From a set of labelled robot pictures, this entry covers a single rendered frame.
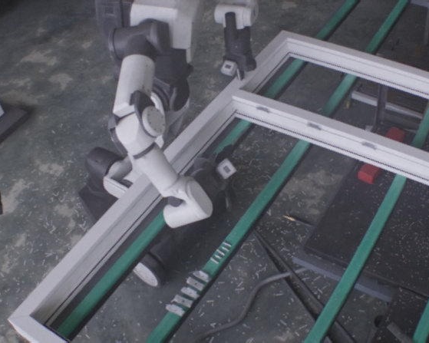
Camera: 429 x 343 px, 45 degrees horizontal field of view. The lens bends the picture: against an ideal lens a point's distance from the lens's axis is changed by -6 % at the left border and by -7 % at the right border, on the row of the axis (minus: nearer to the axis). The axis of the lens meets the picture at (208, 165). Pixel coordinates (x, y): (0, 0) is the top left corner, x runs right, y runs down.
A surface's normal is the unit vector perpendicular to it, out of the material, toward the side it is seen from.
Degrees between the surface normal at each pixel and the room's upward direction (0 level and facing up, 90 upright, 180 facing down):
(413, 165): 90
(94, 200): 0
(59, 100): 0
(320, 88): 0
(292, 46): 90
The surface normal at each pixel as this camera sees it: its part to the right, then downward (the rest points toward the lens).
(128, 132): -0.61, -0.11
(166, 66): -0.20, 0.86
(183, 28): 0.56, 0.59
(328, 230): -0.10, -0.71
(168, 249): 0.49, -0.24
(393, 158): -0.55, 0.63
